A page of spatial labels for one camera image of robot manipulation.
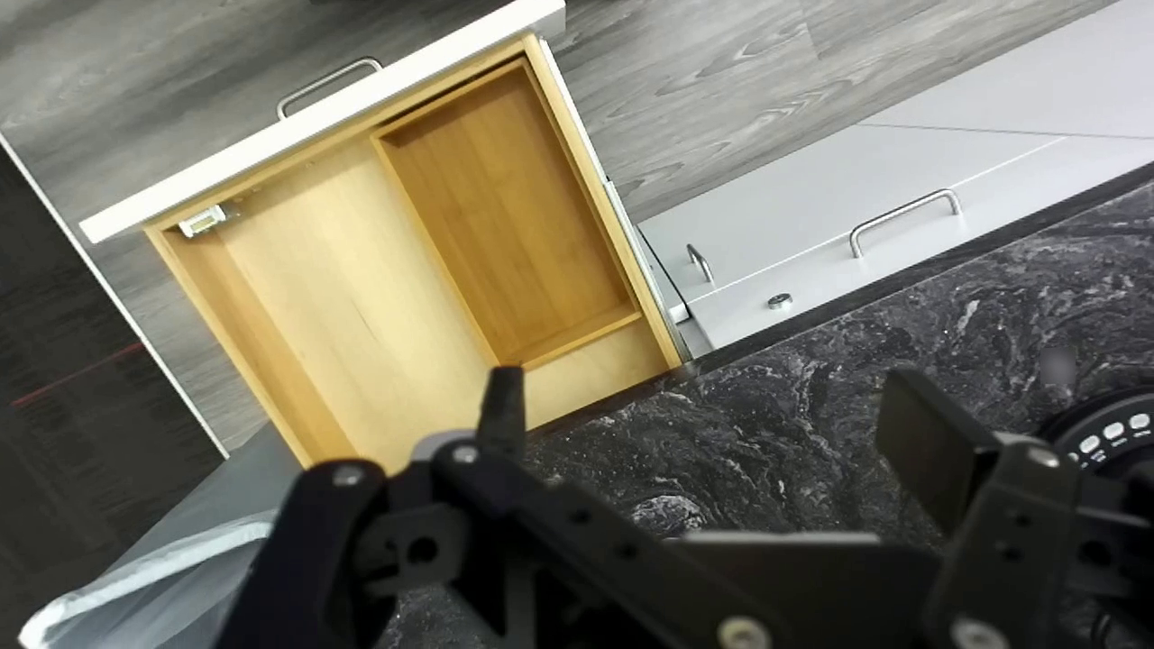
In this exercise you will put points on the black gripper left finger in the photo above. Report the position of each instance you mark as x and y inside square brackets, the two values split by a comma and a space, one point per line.
[542, 506]

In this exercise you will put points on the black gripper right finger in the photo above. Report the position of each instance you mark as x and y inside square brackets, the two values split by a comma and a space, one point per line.
[940, 446]

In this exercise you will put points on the wooden drawer with white front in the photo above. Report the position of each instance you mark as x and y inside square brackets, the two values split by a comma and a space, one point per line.
[312, 312]

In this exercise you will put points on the black round countertop appliance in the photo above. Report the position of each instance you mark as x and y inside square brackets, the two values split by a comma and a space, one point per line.
[1113, 433]

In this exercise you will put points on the wooden organizer tray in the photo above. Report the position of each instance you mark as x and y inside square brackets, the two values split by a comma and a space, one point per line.
[507, 216]

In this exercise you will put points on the grey trash bin clear bag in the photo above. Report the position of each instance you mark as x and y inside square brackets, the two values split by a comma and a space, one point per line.
[130, 590]

